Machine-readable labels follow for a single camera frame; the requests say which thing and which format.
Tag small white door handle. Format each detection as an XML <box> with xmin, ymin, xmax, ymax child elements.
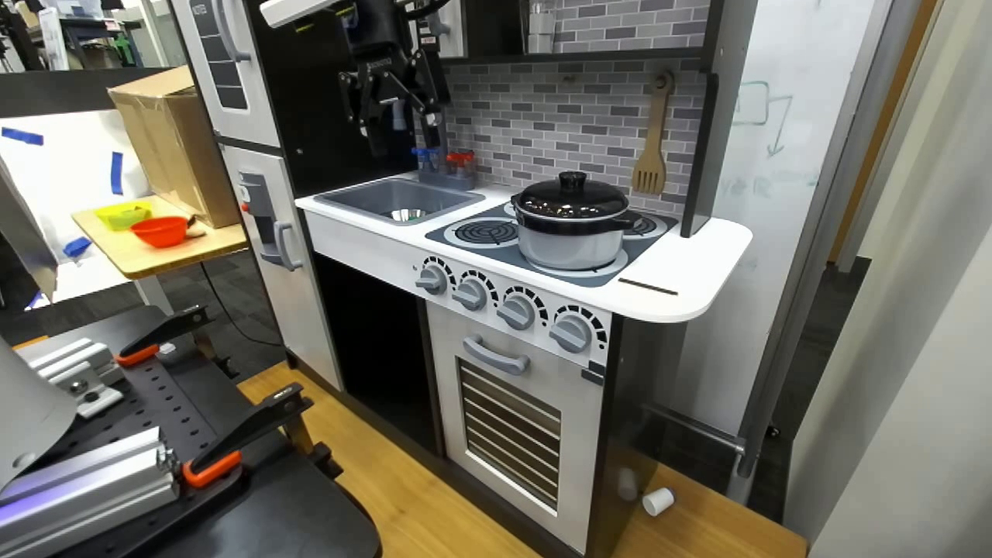
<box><xmin>273</xmin><ymin>216</ymin><xmax>307</xmax><ymax>276</ymax></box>

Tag grey fridge dispenser panel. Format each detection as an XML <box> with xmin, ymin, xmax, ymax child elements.
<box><xmin>238</xmin><ymin>167</ymin><xmax>284</xmax><ymax>253</ymax></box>

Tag long aluminium rail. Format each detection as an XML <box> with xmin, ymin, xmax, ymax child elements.
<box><xmin>0</xmin><ymin>422</ymin><xmax>181</xmax><ymax>558</ymax></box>

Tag grey toy sink basin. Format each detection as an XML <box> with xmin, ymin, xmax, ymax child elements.
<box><xmin>311</xmin><ymin>170</ymin><xmax>491</xmax><ymax>230</ymax></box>

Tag white plastic cup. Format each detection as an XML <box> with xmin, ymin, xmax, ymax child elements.
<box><xmin>638</xmin><ymin>484</ymin><xmax>680</xmax><ymax>521</ymax></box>

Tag yellow-green bowl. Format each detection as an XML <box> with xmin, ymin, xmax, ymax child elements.
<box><xmin>92</xmin><ymin>199</ymin><xmax>158</xmax><ymax>234</ymax></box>

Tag black notes chalkboard panel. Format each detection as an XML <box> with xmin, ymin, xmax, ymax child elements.
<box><xmin>187</xmin><ymin>0</ymin><xmax>250</xmax><ymax>114</ymax></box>

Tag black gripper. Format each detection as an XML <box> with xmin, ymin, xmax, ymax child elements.
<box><xmin>343</xmin><ymin>17</ymin><xmax>460</xmax><ymax>172</ymax></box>

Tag cardboard box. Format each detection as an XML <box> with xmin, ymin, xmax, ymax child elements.
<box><xmin>105</xmin><ymin>63</ymin><xmax>244</xmax><ymax>232</ymax></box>

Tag short aluminium extrusion pieces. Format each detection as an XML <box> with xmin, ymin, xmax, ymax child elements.
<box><xmin>14</xmin><ymin>332</ymin><xmax>131</xmax><ymax>422</ymax></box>

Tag long white door handle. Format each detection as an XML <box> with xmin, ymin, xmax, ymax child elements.
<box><xmin>215</xmin><ymin>0</ymin><xmax>258</xmax><ymax>69</ymax></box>

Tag black glass pot lid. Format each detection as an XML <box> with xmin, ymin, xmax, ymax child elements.
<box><xmin>508</xmin><ymin>167</ymin><xmax>636</xmax><ymax>234</ymax></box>

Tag white toy kitchen playset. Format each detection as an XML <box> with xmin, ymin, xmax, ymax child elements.
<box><xmin>166</xmin><ymin>0</ymin><xmax>898</xmax><ymax>558</ymax></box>

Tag grey stove knob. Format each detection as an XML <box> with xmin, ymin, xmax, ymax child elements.
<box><xmin>497</xmin><ymin>285</ymin><xmax>550</xmax><ymax>335</ymax></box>
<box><xmin>452</xmin><ymin>267</ymin><xmax>499</xmax><ymax>313</ymax></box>
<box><xmin>547</xmin><ymin>299</ymin><xmax>610</xmax><ymax>357</ymax></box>
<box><xmin>411</xmin><ymin>253</ymin><xmax>457</xmax><ymax>296</ymax></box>

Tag small grey pot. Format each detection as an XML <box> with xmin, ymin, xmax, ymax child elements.
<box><xmin>512</xmin><ymin>210</ymin><xmax>632</xmax><ymax>276</ymax></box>

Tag white toy oven door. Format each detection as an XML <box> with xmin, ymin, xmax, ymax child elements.
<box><xmin>424</xmin><ymin>299</ymin><xmax>615</xmax><ymax>558</ymax></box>

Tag grey metal bracket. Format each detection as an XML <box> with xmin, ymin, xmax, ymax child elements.
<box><xmin>0</xmin><ymin>339</ymin><xmax>83</xmax><ymax>489</ymax></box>

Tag grey oven door handle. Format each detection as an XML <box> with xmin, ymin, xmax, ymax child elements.
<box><xmin>460</xmin><ymin>335</ymin><xmax>533</xmax><ymax>378</ymax></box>

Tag black perforated breadboard table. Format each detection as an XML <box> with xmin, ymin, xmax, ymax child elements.
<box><xmin>0</xmin><ymin>299</ymin><xmax>383</xmax><ymax>558</ymax></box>

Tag red toy tap handle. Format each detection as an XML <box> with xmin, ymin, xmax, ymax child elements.
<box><xmin>444</xmin><ymin>147</ymin><xmax>481</xmax><ymax>191</ymax></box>

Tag grey toy stove top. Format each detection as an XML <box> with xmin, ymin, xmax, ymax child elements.
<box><xmin>424</xmin><ymin>199</ymin><xmax>680</xmax><ymax>288</ymax></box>

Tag wooden spatula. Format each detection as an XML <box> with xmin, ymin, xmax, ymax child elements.
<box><xmin>629</xmin><ymin>69</ymin><xmax>683</xmax><ymax>202</ymax></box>

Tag orange bowl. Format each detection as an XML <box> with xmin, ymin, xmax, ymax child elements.
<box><xmin>127</xmin><ymin>210</ymin><xmax>201</xmax><ymax>250</ymax></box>

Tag black clamp orange grip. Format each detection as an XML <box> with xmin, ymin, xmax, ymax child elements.
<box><xmin>111</xmin><ymin>299</ymin><xmax>210</xmax><ymax>371</ymax></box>
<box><xmin>176</xmin><ymin>378</ymin><xmax>317</xmax><ymax>493</ymax></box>

